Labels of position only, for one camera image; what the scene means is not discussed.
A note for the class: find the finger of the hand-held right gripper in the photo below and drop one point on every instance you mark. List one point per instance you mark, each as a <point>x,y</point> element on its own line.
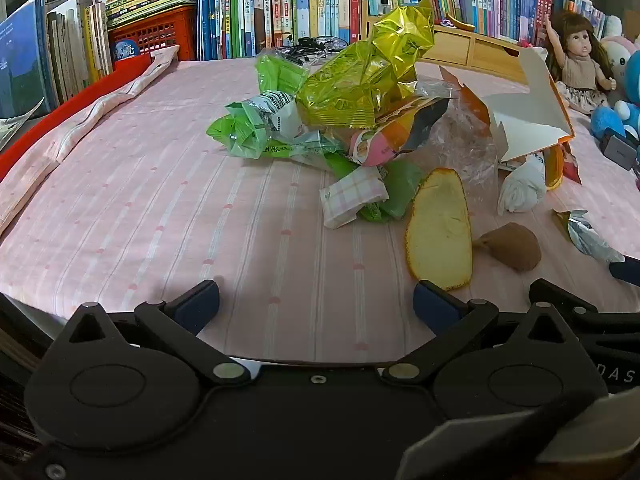
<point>580,310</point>
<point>625,271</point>

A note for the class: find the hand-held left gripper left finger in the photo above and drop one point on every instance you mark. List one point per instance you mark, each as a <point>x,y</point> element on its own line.
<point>200,305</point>

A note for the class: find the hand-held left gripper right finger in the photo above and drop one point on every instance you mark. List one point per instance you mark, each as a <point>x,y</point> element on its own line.
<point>430,302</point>

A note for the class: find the silver foil wrapper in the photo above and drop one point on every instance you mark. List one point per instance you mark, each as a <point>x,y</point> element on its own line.
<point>585,237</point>

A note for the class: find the brown kiwi fruit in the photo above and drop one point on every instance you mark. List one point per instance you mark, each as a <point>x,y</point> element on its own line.
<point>515,247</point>

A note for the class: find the red orange snack wrapper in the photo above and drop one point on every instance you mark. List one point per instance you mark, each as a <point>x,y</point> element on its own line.
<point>567,167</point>

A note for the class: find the green plastic pouch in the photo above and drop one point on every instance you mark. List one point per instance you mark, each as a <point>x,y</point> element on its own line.
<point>400,185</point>

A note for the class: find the white tissue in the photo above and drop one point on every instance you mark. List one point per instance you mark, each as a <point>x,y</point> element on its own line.
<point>522,190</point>

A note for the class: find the pink checked packet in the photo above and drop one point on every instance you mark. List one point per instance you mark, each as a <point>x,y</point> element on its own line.
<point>350,195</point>

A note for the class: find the pink orange snack packet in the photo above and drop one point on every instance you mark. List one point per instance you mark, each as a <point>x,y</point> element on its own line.
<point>380,147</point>

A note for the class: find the clear plastic bag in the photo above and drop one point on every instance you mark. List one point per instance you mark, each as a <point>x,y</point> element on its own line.
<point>465,140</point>

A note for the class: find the clear green-print wrapper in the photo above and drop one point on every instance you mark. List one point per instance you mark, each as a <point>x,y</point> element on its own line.
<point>300,150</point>

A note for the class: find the torn white orange carton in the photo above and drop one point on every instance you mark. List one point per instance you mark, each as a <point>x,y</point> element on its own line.
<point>530,110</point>

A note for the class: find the white green printed wrapper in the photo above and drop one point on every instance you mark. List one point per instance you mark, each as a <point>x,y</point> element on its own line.
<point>277,110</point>

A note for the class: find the yellow foil snack bag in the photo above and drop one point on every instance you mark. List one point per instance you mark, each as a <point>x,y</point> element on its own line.
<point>365,75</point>

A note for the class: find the green plastic packet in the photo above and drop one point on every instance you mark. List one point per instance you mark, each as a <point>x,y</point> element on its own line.
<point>277,72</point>

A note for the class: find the group of large picture books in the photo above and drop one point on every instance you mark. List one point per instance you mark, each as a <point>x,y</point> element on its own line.
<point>30,55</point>

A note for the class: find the row of upright books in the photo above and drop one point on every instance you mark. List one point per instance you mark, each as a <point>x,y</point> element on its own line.
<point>300,5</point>

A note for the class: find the pink striped tablecloth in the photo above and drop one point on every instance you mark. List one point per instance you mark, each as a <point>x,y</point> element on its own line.
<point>150,220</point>

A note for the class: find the grey box device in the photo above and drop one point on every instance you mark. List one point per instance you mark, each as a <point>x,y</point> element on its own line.
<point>617,150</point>

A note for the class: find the sitting blue cat plush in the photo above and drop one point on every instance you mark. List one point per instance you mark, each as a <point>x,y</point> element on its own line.
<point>607,120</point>

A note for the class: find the brown-haired doll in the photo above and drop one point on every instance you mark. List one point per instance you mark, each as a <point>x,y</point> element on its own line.
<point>580,60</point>

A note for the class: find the white pink plush toy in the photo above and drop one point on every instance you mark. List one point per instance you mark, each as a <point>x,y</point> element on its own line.
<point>620,42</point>

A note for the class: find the wooden drawer organizer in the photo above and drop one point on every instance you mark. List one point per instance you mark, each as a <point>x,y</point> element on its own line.
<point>480,52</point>

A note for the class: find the white paper sheets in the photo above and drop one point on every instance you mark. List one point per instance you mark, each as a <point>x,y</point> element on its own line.
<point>15,125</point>

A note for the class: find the red plastic crate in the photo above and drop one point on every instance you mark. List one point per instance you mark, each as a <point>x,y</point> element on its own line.
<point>160,30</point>

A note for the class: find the pile of black clips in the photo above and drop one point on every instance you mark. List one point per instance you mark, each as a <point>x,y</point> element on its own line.
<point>310,47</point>

